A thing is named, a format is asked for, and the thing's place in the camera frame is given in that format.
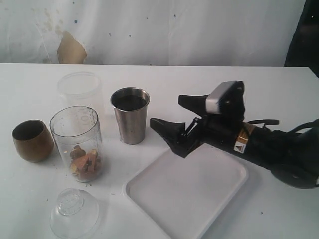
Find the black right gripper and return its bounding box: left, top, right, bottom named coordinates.
left=150, top=81, right=245, bottom=158

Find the stainless steel cup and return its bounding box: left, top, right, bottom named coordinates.
left=110, top=87, right=150, bottom=145

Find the clear plastic shaker body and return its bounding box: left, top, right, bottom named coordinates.
left=49, top=106, right=103, bottom=179

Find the clear plastic shaker lid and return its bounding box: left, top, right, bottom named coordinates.
left=50, top=188, right=100, bottom=239

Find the brown wooden round cup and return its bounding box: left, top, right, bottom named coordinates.
left=12, top=120, right=54, bottom=163

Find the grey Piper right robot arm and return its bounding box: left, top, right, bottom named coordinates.
left=150, top=81, right=319, bottom=189

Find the white plastic tray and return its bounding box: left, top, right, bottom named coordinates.
left=123, top=144, right=249, bottom=239

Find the clear plastic container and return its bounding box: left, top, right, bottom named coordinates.
left=57, top=72, right=104, bottom=117

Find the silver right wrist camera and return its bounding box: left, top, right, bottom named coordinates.
left=205, top=81, right=237, bottom=115

